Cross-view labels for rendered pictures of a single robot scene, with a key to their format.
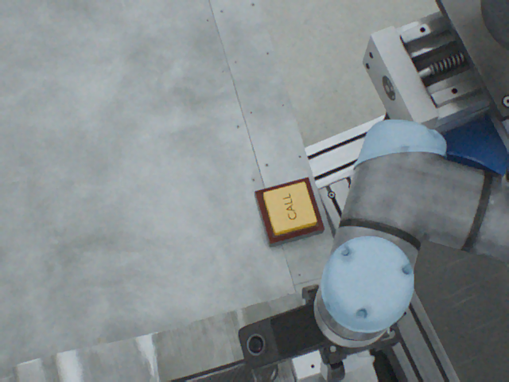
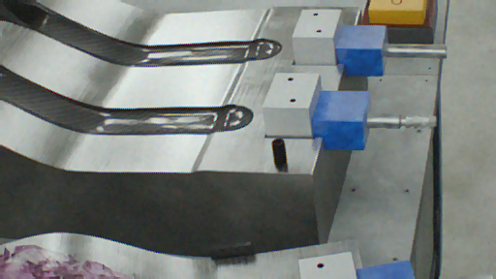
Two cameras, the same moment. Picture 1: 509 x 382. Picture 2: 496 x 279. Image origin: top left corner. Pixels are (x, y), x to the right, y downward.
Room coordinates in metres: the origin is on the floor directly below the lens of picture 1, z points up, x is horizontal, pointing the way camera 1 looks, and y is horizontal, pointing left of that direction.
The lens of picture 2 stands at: (-0.46, -0.49, 1.32)
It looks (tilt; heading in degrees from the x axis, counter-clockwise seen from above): 32 degrees down; 38
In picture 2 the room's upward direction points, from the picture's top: 9 degrees counter-clockwise
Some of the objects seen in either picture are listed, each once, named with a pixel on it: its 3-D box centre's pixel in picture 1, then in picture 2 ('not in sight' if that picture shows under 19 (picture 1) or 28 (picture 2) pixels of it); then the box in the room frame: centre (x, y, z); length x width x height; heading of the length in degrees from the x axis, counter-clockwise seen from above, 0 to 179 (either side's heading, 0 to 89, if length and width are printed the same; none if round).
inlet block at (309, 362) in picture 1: (340, 348); (373, 50); (0.19, -0.12, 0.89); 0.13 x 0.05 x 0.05; 110
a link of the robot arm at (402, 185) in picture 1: (410, 191); not in sight; (0.28, -0.14, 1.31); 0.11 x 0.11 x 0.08; 77
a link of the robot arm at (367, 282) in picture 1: (364, 286); not in sight; (0.19, -0.10, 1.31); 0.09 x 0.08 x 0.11; 167
